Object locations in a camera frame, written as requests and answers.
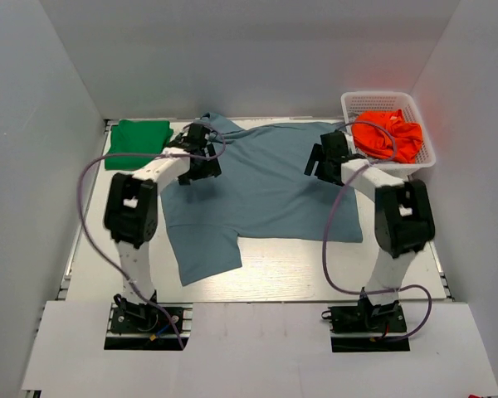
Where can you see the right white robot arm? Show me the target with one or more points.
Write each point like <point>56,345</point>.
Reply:
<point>403,221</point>

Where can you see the crumpled orange t-shirt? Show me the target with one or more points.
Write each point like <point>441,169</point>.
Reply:
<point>386,134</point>

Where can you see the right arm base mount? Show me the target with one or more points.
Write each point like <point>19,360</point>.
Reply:
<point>352,332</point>

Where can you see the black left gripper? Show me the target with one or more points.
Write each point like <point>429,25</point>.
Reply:
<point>211,169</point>

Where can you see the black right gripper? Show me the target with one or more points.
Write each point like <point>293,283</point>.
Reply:
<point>316,155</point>

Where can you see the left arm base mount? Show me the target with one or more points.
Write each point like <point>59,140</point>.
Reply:
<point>127,333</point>

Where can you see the white plastic basket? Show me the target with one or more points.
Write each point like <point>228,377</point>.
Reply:
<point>355,103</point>

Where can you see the folded green t-shirt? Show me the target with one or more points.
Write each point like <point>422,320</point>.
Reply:
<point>136,137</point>

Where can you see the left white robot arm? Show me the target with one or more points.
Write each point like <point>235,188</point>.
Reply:
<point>132,213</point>

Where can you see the blue-grey t-shirt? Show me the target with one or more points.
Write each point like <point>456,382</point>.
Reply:
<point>262,192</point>

